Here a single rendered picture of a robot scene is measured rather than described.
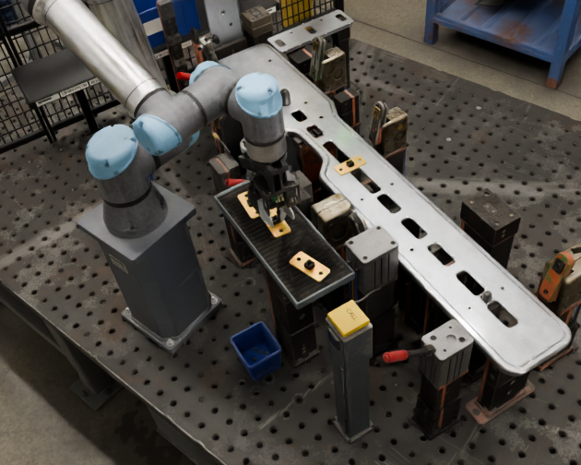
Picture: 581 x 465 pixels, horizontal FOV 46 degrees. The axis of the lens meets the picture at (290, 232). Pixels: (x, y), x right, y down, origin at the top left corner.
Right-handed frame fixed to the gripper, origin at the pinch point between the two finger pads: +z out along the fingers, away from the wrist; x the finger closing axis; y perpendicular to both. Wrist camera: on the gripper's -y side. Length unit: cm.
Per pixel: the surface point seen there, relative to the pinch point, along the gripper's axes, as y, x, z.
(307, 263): 11.5, 1.6, 4.3
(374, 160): -23.6, 38.7, 21.1
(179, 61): -99, 10, 22
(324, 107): -51, 38, 21
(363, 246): 9.2, 16.2, 10.2
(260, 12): -99, 40, 15
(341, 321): 26.8, 1.0, 5.2
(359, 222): 1.6, 19.4, 11.3
